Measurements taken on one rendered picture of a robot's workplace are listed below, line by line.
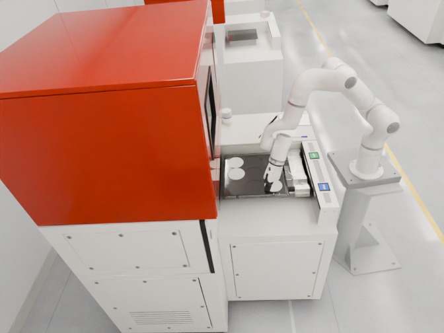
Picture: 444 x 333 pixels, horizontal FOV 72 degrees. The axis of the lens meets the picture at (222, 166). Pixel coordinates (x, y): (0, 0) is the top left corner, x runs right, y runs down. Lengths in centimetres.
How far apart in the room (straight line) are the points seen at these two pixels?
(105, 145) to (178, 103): 29
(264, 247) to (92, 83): 121
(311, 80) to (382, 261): 165
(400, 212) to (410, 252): 40
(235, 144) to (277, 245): 69
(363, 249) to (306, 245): 101
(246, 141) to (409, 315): 157
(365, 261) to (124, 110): 216
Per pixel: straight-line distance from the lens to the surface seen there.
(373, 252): 271
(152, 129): 95
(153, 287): 173
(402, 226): 297
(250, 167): 190
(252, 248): 174
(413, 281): 269
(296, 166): 194
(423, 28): 633
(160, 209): 120
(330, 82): 147
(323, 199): 166
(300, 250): 179
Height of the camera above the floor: 217
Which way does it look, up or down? 42 degrees down
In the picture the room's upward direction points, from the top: 7 degrees counter-clockwise
